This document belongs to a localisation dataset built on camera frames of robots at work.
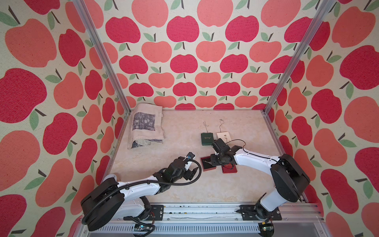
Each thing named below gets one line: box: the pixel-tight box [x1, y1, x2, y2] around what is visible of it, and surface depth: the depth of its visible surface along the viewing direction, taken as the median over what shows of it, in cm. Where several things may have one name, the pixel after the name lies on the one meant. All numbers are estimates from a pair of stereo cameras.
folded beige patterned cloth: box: [127, 102, 165, 150], surface depth 107 cm
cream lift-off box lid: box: [216, 131, 232, 144], surface depth 104 cm
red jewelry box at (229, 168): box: [221, 162, 238, 174], surface depth 90 cm
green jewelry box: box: [200, 132, 214, 146], surface depth 103 cm
